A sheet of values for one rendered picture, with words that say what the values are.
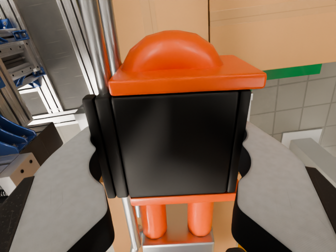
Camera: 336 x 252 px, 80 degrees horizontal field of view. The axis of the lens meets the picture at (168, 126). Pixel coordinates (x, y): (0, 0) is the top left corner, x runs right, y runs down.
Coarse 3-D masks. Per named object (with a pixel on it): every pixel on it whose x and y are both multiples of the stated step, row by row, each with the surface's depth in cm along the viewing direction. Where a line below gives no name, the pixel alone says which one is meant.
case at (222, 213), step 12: (108, 204) 55; (120, 204) 55; (216, 204) 56; (228, 204) 56; (120, 216) 58; (216, 216) 59; (228, 216) 59; (120, 228) 60; (216, 228) 62; (228, 228) 62; (120, 240) 63; (216, 240) 64; (228, 240) 65
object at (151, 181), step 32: (224, 64) 11; (128, 96) 10; (160, 96) 10; (192, 96) 10; (224, 96) 10; (128, 128) 10; (160, 128) 10; (192, 128) 10; (224, 128) 10; (128, 160) 11; (160, 160) 11; (192, 160) 11; (224, 160) 12; (128, 192) 13; (160, 192) 13; (192, 192) 13; (224, 192) 13
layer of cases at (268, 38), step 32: (128, 0) 67; (160, 0) 67; (192, 0) 67; (224, 0) 68; (256, 0) 68; (288, 0) 68; (320, 0) 68; (128, 32) 71; (192, 32) 72; (224, 32) 72; (256, 32) 73; (288, 32) 73; (320, 32) 73; (256, 64) 78; (288, 64) 78
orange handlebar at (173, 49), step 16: (160, 32) 10; (176, 32) 10; (144, 48) 10; (160, 48) 10; (176, 48) 10; (192, 48) 10; (208, 48) 10; (128, 64) 10; (144, 64) 10; (160, 64) 10; (176, 64) 10; (192, 64) 10; (208, 64) 10; (144, 208) 16; (160, 208) 16; (192, 208) 16; (208, 208) 16; (144, 224) 17; (160, 224) 17; (192, 224) 17; (208, 224) 17
